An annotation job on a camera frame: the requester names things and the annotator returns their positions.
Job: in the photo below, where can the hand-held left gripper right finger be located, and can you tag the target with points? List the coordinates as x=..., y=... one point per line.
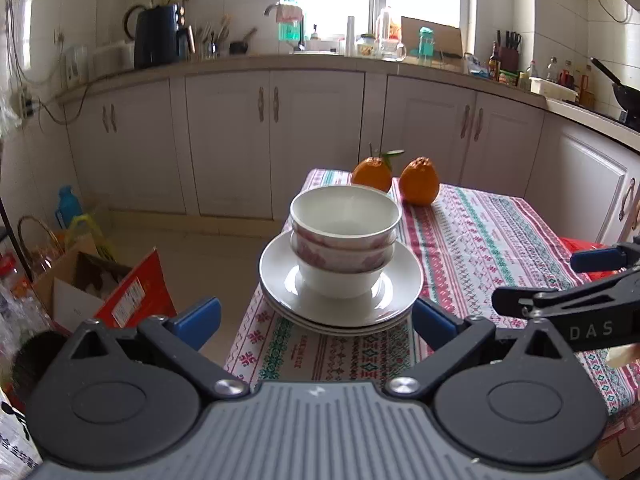
x=434, y=325

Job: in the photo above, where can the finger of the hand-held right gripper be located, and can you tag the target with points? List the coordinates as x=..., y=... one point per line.
x=595, y=259
x=520, y=302

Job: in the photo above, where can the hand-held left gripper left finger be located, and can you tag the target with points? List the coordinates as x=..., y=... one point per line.
x=197, y=321

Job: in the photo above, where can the white plate with fruit print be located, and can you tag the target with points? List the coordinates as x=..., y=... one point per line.
x=345, y=334
x=345, y=329
x=395, y=280

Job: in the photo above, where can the white bowl with pink flowers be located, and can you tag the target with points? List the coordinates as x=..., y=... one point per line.
x=340, y=285
x=345, y=210
x=345, y=260

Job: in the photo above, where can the person's right hand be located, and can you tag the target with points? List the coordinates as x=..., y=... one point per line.
x=625, y=356

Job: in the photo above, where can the red gift box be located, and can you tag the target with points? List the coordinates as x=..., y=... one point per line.
x=575, y=246

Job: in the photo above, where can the patterned tablecloth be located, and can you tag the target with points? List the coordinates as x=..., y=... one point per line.
x=475, y=260

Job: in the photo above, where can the brown cardboard box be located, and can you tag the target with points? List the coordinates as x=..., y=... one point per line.
x=70, y=300

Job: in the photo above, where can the yellow-green bag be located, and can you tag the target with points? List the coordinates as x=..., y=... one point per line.
x=90, y=235

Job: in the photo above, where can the bumpy orange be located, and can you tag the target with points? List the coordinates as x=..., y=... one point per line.
x=419, y=185

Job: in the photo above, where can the gas stove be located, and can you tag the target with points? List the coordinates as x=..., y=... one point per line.
x=631, y=120

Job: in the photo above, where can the orange with leaf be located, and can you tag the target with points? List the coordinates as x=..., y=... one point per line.
x=372, y=172

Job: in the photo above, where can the black wok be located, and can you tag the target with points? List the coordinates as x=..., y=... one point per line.
x=627, y=97

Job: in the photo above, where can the black bin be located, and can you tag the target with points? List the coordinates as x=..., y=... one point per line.
x=37, y=365

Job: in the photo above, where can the blue bottle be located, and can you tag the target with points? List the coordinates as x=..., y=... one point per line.
x=67, y=207

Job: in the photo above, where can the white tray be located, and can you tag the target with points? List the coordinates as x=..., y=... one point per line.
x=552, y=89

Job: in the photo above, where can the white printed sack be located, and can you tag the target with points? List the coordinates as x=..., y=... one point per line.
x=15, y=440

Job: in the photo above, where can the knife block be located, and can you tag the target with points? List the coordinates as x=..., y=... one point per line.
x=510, y=57

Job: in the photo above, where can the dark sauce bottle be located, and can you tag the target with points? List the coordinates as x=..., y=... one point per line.
x=493, y=65

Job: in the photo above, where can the white kitchen cabinets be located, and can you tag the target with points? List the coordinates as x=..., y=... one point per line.
x=320, y=135

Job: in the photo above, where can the teal water bottle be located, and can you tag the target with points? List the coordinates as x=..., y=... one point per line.
x=426, y=45

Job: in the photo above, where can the small black pot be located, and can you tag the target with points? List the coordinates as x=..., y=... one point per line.
x=239, y=49

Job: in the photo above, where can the white rice cooker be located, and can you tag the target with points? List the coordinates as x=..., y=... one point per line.
x=112, y=59

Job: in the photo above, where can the utensil holder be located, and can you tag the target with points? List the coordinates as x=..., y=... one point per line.
x=212, y=45

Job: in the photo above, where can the glass pitcher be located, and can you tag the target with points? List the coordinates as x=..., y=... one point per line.
x=392, y=50

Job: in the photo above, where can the white electric kettle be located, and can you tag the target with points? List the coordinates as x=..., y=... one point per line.
x=76, y=67

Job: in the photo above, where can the dark blue air fryer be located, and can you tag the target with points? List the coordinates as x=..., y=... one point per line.
x=160, y=37

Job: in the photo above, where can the glass jar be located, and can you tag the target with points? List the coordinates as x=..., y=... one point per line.
x=366, y=46

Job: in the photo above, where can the stack of clear cups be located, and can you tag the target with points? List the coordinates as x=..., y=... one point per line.
x=350, y=35

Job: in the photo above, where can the metal faucet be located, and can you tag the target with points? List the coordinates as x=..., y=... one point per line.
x=300, y=35

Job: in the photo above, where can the cooking oil bottle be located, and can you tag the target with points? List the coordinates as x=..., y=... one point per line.
x=386, y=22

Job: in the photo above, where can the pink cloth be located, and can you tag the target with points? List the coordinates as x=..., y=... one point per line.
x=289, y=12

